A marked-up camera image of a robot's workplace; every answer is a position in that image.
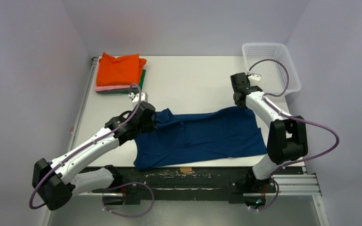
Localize navy blue t-shirt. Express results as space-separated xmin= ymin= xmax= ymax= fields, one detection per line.
xmin=133 ymin=106 xmax=267 ymax=170

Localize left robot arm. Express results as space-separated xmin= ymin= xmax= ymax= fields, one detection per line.
xmin=29 ymin=101 xmax=156 ymax=210

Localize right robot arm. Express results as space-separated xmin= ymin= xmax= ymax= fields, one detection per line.
xmin=230 ymin=73 xmax=308 ymax=192

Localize green folded t-shirt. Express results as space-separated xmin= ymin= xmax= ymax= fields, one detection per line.
xmin=139 ymin=69 xmax=146 ymax=89

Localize white plastic basket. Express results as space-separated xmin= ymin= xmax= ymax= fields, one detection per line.
xmin=241 ymin=42 xmax=301 ymax=95

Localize orange folded t-shirt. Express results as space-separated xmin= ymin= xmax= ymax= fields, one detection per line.
xmin=96 ymin=52 xmax=147 ymax=87

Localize pink folded t-shirt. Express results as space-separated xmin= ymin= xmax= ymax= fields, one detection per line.
xmin=94 ymin=85 xmax=130 ymax=92

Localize brown tape piece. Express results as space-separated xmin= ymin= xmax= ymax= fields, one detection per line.
xmin=180 ymin=167 xmax=193 ymax=174

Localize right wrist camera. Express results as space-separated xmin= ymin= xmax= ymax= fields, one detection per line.
xmin=247 ymin=72 xmax=262 ymax=83

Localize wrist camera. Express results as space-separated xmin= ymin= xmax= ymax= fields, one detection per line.
xmin=128 ymin=92 xmax=148 ymax=107
xmin=247 ymin=72 xmax=262 ymax=83

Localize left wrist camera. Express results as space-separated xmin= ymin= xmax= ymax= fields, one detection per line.
xmin=128 ymin=92 xmax=148 ymax=107

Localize aluminium table frame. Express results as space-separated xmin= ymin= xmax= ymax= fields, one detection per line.
xmin=45 ymin=56 xmax=330 ymax=226

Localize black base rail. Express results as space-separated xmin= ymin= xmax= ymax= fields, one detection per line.
xmin=70 ymin=165 xmax=303 ymax=208

